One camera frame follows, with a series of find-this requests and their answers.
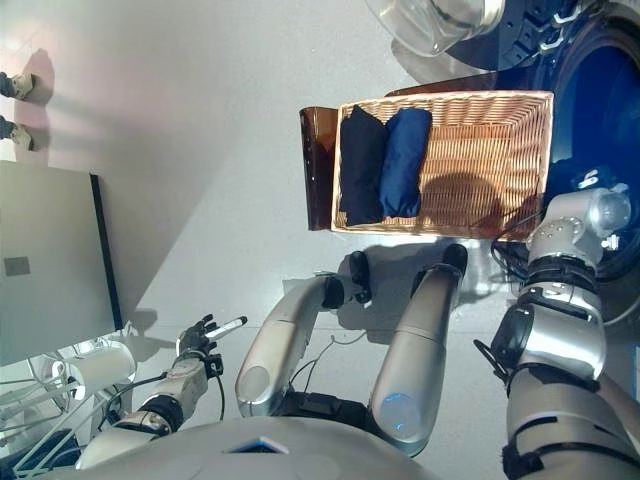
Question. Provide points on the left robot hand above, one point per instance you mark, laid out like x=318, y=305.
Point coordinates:
x=197, y=337

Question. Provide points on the blue cloth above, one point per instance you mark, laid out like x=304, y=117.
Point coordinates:
x=402, y=165

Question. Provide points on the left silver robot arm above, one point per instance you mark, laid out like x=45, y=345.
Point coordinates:
x=185, y=382

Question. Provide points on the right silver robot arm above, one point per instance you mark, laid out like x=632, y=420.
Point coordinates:
x=560, y=340

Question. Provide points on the round glass washing machine door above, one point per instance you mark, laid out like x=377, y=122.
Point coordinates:
x=425, y=25

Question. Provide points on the grey front-load washing machine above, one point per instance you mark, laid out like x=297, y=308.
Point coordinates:
x=600, y=100

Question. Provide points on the left silver robot leg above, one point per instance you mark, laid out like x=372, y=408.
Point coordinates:
x=280, y=345

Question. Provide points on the silver robot leg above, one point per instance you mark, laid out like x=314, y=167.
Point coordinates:
x=415, y=350
x=280, y=345

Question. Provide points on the silver robot torso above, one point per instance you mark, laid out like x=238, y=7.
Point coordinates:
x=225, y=455

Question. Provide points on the black electronics box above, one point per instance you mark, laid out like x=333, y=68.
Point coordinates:
x=50, y=442

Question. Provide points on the brown glossy side table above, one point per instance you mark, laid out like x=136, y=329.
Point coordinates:
x=317, y=175

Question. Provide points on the right silver robot leg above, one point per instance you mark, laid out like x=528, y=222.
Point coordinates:
x=415, y=350

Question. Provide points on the black folded cloth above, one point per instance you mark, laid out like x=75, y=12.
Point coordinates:
x=360, y=165

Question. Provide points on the beige shoe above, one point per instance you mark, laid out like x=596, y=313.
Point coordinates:
x=20, y=85
x=20, y=135

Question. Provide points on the wicker laundry basket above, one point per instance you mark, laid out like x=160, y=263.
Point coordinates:
x=475, y=150

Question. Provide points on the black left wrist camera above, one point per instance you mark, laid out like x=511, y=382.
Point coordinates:
x=215, y=364

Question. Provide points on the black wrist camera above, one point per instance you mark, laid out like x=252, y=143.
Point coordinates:
x=215, y=364
x=587, y=179

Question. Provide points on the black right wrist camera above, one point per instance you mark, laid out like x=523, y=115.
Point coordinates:
x=587, y=179

